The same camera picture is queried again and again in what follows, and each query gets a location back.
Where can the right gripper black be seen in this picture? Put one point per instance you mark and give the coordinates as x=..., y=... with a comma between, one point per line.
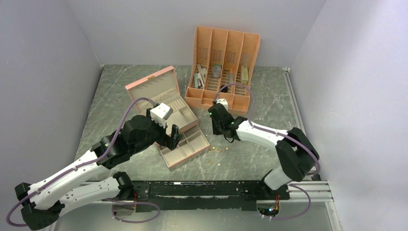
x=215, y=131

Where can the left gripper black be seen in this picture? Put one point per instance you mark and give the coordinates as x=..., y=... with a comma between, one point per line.
x=170, y=141

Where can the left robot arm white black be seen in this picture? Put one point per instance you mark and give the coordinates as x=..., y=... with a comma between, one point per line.
x=43, y=202

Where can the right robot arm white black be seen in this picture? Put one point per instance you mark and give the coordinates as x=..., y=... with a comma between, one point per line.
x=296, y=154

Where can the pink jewelry box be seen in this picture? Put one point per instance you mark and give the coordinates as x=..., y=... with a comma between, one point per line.
x=162, y=87

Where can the black round cap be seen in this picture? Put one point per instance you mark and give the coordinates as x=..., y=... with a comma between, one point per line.
x=224, y=89

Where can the green rectangular box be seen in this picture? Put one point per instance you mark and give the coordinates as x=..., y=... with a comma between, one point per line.
x=244, y=74

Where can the orange capped tube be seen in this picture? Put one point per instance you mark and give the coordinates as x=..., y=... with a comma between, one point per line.
x=231, y=75

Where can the grey stapler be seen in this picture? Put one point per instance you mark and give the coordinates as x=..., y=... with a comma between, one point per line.
x=199, y=77

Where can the clear tape roll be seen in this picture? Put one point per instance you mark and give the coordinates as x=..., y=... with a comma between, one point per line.
x=216, y=71

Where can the orange desk file organizer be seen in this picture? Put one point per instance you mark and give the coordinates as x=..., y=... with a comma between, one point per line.
x=230, y=49

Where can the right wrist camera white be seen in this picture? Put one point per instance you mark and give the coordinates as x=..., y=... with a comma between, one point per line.
x=221, y=101

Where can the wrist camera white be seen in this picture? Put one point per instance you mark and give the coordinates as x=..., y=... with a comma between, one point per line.
x=221, y=101
x=160, y=114

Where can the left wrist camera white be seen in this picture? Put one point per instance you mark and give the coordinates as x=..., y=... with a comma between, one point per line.
x=160, y=114

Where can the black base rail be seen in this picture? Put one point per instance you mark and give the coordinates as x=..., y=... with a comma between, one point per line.
x=191, y=195

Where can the aluminium frame rail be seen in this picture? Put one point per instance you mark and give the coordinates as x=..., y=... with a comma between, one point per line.
x=317, y=191

